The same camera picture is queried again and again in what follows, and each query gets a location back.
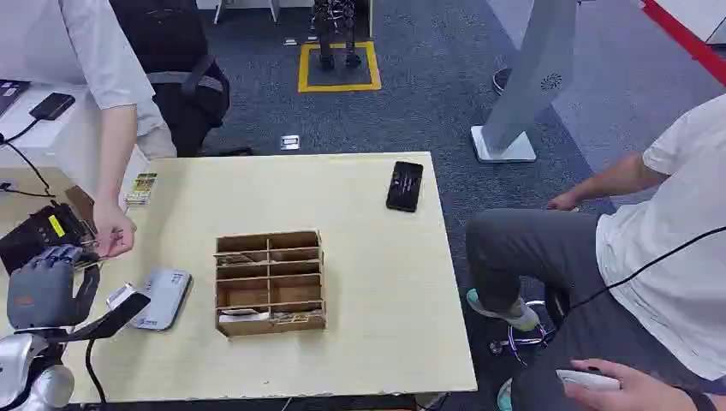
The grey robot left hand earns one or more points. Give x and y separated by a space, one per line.
42 292

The person's left hand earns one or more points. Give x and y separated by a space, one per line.
641 394
113 229

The person's right hand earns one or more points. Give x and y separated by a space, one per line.
562 201

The white handheld controller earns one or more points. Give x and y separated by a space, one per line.
587 380

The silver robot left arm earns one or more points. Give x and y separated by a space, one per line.
17 363

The brown cardboard piece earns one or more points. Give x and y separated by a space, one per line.
82 204

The stack of printed cards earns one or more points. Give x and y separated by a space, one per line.
140 189

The black device with yellow label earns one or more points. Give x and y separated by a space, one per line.
37 235

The grey flat device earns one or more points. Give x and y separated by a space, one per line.
164 298

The white side desk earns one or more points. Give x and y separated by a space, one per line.
62 142

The person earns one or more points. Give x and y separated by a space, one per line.
652 272
85 39

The chrome stool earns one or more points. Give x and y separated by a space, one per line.
524 342

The brown patterned card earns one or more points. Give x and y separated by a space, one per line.
238 260

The grey stand with white base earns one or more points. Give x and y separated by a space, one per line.
530 74

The black round object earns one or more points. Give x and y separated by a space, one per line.
500 82

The white card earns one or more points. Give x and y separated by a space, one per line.
241 316

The black smartphone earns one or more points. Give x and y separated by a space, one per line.
405 186

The wooden card box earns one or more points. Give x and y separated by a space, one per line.
269 283

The dark laptop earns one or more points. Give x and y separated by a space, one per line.
11 93

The black office chair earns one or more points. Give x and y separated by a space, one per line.
170 57

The silver floor socket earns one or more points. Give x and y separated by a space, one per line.
290 142

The yellow printed card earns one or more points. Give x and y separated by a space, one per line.
298 319

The small floor socket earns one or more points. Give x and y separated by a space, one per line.
290 41

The white furniture legs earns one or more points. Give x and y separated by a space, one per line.
274 8

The black robot legs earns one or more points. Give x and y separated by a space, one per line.
329 34

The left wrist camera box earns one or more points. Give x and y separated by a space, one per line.
122 309

